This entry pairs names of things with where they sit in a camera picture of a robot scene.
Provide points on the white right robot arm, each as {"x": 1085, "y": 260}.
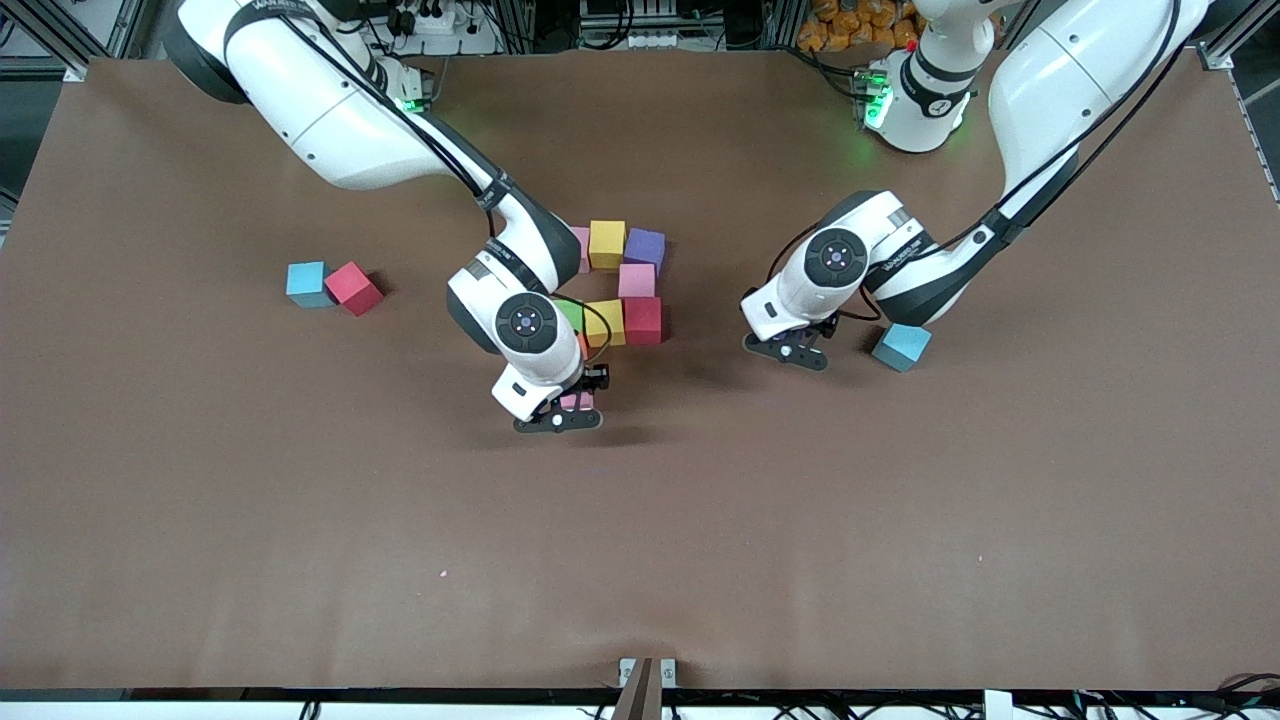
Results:
{"x": 340, "y": 120}

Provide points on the green foam cube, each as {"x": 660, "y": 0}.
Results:
{"x": 572, "y": 312}

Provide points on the purple foam cube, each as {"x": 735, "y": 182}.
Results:
{"x": 645, "y": 248}

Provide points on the white power strip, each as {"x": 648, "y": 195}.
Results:
{"x": 430, "y": 18}

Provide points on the yellow foam cube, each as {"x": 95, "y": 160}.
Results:
{"x": 612, "y": 322}
{"x": 607, "y": 244}

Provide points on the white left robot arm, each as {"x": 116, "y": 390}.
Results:
{"x": 1060, "y": 70}

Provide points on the silver equipment rack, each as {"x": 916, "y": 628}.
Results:
{"x": 640, "y": 20}

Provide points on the metal table edge bracket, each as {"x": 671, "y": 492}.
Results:
{"x": 647, "y": 685}

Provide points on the blue foam cube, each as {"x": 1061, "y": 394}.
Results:
{"x": 902, "y": 343}
{"x": 307, "y": 284}

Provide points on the pink foam cube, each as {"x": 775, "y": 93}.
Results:
{"x": 584, "y": 250}
{"x": 636, "y": 281}
{"x": 577, "y": 401}

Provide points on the bag of orange fruit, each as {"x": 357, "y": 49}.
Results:
{"x": 850, "y": 25}

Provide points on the aluminium frame profile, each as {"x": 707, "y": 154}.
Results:
{"x": 72, "y": 73}
{"x": 1215, "y": 55}

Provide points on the red foam cube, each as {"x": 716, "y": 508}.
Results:
{"x": 642, "y": 320}
{"x": 353, "y": 288}

